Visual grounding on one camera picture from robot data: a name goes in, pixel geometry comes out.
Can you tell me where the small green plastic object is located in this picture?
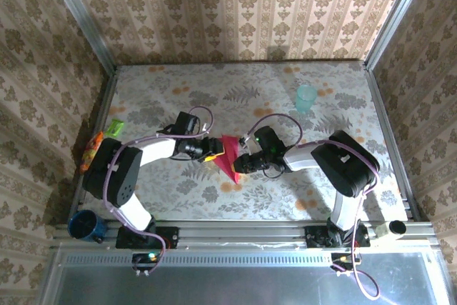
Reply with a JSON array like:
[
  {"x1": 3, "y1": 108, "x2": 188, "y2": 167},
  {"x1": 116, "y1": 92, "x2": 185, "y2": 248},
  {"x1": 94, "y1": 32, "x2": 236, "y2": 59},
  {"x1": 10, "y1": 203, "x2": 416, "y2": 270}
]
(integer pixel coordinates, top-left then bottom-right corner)
[{"x1": 105, "y1": 119, "x2": 125, "y2": 138}]

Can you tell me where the aluminium side rail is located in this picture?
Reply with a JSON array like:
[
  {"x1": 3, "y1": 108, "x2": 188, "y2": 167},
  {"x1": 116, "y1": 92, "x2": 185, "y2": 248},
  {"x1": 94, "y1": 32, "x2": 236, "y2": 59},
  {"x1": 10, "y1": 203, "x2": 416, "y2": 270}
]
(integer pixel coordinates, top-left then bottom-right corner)
[
  {"x1": 69, "y1": 65, "x2": 119, "y2": 220},
  {"x1": 363, "y1": 64, "x2": 421, "y2": 222}
]

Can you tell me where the aluminium table rail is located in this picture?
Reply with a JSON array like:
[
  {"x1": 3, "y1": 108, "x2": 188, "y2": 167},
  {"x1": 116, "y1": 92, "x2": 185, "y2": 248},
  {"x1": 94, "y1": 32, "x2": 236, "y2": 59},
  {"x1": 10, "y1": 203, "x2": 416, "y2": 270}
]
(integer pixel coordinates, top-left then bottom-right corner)
[{"x1": 53, "y1": 219, "x2": 437, "y2": 249}]

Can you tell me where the small connector board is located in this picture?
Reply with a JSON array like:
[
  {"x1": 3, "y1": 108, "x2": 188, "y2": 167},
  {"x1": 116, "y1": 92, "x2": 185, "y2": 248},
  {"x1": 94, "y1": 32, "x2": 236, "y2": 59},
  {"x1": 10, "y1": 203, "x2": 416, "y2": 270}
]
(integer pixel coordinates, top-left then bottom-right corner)
[
  {"x1": 131, "y1": 251, "x2": 161, "y2": 277},
  {"x1": 331, "y1": 251, "x2": 361, "y2": 277}
]

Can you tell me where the grey vented metal panel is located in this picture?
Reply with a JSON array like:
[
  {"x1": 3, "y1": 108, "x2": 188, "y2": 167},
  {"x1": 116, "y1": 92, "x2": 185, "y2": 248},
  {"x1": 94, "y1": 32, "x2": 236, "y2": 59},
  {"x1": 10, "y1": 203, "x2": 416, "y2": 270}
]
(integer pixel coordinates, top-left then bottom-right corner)
[{"x1": 37, "y1": 242, "x2": 457, "y2": 305}]

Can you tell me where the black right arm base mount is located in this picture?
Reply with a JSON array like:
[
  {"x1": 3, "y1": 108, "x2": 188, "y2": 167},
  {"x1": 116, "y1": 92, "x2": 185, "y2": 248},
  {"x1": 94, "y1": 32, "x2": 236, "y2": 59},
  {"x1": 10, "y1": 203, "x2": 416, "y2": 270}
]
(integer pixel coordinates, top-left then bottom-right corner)
[{"x1": 305, "y1": 224, "x2": 371, "y2": 249}]

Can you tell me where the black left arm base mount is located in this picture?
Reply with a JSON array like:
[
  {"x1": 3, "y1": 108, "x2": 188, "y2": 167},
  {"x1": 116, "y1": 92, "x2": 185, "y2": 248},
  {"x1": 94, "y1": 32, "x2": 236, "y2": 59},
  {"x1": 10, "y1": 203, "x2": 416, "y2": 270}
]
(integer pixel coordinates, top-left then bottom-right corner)
[{"x1": 116, "y1": 225, "x2": 179, "y2": 249}]

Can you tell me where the dark blue mug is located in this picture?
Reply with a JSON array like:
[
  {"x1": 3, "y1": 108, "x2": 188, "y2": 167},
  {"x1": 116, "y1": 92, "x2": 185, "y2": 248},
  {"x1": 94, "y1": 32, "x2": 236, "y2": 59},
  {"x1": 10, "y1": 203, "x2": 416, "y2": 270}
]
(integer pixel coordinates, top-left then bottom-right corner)
[{"x1": 67, "y1": 210, "x2": 108, "y2": 244}]

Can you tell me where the teal translucent plastic cup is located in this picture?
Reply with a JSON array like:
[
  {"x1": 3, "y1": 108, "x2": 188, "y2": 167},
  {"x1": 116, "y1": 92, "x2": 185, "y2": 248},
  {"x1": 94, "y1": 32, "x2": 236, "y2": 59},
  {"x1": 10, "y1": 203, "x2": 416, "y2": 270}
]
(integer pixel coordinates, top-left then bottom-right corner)
[{"x1": 295, "y1": 84, "x2": 318, "y2": 113}]

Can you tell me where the orange snack packet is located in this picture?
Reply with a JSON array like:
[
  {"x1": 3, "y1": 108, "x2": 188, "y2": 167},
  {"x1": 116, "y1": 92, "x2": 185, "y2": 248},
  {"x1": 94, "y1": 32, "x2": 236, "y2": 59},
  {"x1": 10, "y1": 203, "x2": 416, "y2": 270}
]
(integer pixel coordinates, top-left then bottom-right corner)
[{"x1": 79, "y1": 131, "x2": 104, "y2": 174}]

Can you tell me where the small black cylinder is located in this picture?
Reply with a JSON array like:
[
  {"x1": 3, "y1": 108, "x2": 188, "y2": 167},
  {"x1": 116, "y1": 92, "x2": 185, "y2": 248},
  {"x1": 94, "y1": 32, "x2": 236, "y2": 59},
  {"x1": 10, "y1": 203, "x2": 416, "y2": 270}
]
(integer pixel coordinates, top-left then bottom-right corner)
[{"x1": 388, "y1": 219, "x2": 408, "y2": 237}]

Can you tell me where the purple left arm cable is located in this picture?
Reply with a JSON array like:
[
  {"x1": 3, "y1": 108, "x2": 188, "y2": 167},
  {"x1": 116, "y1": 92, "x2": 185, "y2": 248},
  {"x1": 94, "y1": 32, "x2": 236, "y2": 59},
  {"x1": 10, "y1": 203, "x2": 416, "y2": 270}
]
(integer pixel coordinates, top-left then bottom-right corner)
[{"x1": 102, "y1": 106, "x2": 214, "y2": 274}]

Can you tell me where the aluminium corner post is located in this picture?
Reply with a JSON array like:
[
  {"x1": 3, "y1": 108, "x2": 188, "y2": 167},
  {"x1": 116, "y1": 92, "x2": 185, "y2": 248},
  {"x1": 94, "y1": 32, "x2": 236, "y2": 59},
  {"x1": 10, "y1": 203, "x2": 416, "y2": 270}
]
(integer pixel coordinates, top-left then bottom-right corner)
[
  {"x1": 363, "y1": 0, "x2": 438, "y2": 70},
  {"x1": 41, "y1": 0, "x2": 119, "y2": 70}
]

